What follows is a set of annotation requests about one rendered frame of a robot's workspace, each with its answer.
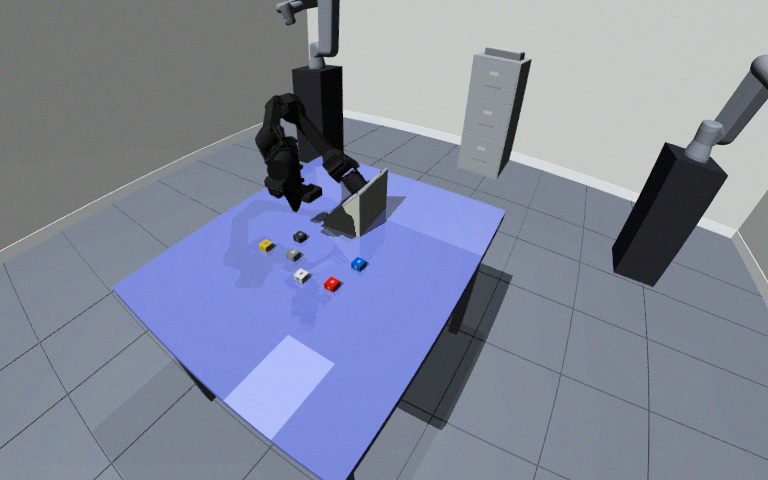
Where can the red block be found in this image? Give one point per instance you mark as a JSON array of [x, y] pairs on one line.
[[332, 284]]

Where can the blue block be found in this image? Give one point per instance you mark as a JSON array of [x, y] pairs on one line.
[[358, 264]]

